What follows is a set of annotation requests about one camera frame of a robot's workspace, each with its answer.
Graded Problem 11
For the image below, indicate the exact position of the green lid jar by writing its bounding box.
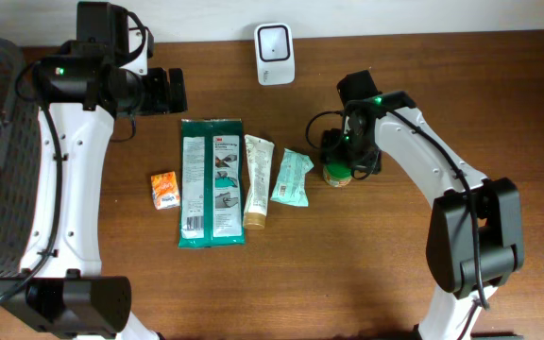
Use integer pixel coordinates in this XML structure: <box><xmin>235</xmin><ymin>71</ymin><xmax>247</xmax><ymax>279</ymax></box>
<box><xmin>323</xmin><ymin>163</ymin><xmax>352</xmax><ymax>188</ymax></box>

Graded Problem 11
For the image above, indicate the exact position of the teal wipes packet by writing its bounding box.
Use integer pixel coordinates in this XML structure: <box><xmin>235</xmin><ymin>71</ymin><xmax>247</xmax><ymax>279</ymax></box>
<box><xmin>270</xmin><ymin>148</ymin><xmax>314</xmax><ymax>208</ymax></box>

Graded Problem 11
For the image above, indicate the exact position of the white cream tube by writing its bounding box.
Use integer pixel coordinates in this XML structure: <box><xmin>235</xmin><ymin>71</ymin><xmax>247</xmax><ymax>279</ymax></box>
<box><xmin>244</xmin><ymin>135</ymin><xmax>275</xmax><ymax>230</ymax></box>

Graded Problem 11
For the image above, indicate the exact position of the orange tissue pack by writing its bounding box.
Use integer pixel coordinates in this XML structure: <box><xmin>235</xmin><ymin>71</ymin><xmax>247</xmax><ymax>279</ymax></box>
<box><xmin>150</xmin><ymin>172</ymin><xmax>180</xmax><ymax>210</ymax></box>

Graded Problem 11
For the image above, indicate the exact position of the green glove package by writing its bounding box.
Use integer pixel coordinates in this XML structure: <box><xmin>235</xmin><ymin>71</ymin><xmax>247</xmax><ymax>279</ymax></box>
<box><xmin>178</xmin><ymin>119</ymin><xmax>246</xmax><ymax>248</ymax></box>

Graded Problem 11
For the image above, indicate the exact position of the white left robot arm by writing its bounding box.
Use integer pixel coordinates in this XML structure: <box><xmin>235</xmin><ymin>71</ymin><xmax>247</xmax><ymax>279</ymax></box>
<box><xmin>0</xmin><ymin>33</ymin><xmax>186</xmax><ymax>339</ymax></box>

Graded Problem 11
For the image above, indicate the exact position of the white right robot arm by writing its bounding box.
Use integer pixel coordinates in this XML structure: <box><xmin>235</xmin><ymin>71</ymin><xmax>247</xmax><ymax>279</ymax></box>
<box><xmin>319</xmin><ymin>70</ymin><xmax>525</xmax><ymax>339</ymax></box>

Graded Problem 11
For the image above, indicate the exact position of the white barcode scanner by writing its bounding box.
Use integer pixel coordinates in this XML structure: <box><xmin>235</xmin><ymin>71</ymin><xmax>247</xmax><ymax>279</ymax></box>
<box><xmin>253</xmin><ymin>23</ymin><xmax>296</xmax><ymax>86</ymax></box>

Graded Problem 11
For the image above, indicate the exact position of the grey plastic mesh basket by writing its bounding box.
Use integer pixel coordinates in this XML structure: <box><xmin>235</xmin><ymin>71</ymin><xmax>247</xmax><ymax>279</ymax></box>
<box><xmin>0</xmin><ymin>37</ymin><xmax>42</xmax><ymax>283</ymax></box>

